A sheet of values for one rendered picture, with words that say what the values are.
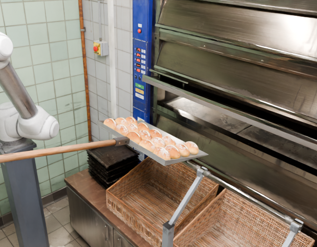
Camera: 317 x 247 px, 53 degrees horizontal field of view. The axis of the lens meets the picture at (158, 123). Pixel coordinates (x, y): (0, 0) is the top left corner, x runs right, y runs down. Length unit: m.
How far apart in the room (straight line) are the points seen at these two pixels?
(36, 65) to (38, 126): 0.83
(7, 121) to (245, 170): 1.42
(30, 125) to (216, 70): 1.09
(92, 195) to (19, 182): 0.49
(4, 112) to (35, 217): 0.82
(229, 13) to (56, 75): 1.55
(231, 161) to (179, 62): 0.67
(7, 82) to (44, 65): 0.98
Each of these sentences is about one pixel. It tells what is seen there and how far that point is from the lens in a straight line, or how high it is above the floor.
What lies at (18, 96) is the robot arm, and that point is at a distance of 1.82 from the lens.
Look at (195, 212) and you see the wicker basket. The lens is 1.98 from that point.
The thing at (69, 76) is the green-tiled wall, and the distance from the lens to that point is 2.83.
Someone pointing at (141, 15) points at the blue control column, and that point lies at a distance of 2.15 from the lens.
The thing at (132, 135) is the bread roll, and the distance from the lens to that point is 1.68.
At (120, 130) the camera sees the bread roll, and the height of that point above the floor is 1.25.
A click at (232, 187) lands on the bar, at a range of 1.51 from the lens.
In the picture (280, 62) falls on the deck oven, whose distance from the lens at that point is 1.62.
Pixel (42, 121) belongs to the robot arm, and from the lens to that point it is 1.95.
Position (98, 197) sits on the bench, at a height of 0.58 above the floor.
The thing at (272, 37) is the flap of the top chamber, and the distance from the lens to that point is 1.62.
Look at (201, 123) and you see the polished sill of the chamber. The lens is 2.01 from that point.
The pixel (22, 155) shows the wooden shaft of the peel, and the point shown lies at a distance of 1.37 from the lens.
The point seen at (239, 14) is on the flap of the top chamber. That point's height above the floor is 1.85.
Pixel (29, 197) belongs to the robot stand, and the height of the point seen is 0.62.
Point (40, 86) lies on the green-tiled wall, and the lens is 2.73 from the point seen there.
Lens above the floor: 2.07
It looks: 27 degrees down
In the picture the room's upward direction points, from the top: 2 degrees clockwise
